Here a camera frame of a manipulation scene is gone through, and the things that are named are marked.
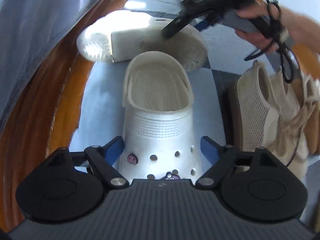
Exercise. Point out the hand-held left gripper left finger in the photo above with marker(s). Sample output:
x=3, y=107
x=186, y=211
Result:
x=115, y=148

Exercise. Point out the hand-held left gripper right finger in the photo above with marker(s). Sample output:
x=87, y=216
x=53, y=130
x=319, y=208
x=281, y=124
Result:
x=210, y=148

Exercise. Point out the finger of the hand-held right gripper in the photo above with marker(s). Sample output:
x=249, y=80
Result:
x=203, y=25
x=178, y=25

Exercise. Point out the white clog with purple charms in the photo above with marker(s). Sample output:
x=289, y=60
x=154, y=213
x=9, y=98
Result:
x=160, y=125

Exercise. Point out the plain white clog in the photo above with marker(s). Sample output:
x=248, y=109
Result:
x=130, y=45

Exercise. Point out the beige mesh sneaker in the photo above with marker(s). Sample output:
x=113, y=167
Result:
x=310, y=130
x=255, y=110

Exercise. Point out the person's right forearm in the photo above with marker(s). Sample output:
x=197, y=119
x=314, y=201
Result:
x=302, y=27

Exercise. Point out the person's right hand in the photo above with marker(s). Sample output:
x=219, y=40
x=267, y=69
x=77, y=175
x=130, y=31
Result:
x=257, y=40

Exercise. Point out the orange and grey bed sheet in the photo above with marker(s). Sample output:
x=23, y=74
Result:
x=32, y=30

